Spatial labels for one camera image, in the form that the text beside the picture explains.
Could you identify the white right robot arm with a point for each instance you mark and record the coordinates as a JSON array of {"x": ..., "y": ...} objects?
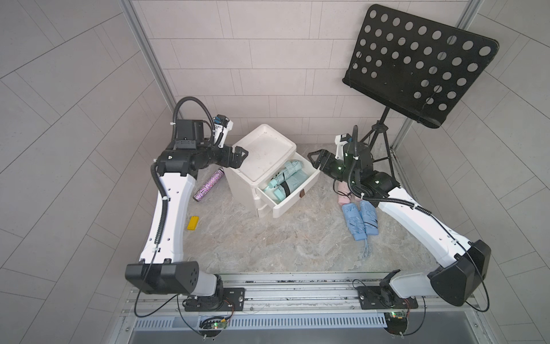
[{"x": 462, "y": 263}]

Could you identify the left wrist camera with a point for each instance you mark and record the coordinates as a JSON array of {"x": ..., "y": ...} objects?
[{"x": 222, "y": 126}]

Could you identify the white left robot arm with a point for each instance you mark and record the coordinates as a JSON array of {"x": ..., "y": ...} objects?
[{"x": 161, "y": 268}]

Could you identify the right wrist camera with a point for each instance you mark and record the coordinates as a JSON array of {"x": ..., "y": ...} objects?
[{"x": 340, "y": 142}]

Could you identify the pink folded umbrella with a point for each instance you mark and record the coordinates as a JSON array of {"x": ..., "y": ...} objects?
[
  {"x": 344, "y": 194},
  {"x": 355, "y": 199}
]

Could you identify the pink folded umbrella right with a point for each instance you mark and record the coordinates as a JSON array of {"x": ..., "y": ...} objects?
[{"x": 355, "y": 199}]

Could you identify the left circuit board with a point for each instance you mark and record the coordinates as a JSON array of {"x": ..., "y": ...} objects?
[{"x": 216, "y": 323}]

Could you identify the blue folded umbrella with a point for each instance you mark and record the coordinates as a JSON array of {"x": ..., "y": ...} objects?
[
  {"x": 354, "y": 222},
  {"x": 370, "y": 220}
]

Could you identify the aluminium rail base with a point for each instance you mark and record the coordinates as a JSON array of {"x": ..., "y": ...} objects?
[{"x": 276, "y": 301}]

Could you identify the right circuit board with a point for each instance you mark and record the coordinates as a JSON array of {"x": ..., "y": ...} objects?
[{"x": 396, "y": 323}]

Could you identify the white drawer cabinet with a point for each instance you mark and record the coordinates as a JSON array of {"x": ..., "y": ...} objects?
[{"x": 268, "y": 151}]

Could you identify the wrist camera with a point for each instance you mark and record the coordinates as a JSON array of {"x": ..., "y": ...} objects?
[
  {"x": 222, "y": 126},
  {"x": 340, "y": 142}
]

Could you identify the black music stand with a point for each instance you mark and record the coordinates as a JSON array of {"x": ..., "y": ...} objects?
[{"x": 417, "y": 67}]

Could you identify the purple glitter bottle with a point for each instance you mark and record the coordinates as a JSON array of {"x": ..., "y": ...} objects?
[{"x": 209, "y": 185}]

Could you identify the pink folded umbrella left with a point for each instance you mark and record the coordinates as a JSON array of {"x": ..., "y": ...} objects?
[{"x": 344, "y": 194}]

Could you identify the white top drawer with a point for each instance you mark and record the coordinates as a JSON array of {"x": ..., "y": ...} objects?
[{"x": 280, "y": 208}]

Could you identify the mint green umbrella black band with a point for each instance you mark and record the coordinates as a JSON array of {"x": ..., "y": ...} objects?
[{"x": 289, "y": 186}]

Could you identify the circuit board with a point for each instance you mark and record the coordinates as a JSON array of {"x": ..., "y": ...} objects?
[
  {"x": 216, "y": 323},
  {"x": 396, "y": 323}
]

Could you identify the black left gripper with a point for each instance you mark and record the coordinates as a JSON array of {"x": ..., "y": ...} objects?
[{"x": 234, "y": 160}]

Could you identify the yellow flat block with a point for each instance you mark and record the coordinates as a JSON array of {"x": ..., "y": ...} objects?
[{"x": 193, "y": 223}]

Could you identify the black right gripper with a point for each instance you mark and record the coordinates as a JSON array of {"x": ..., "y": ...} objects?
[{"x": 327, "y": 166}]

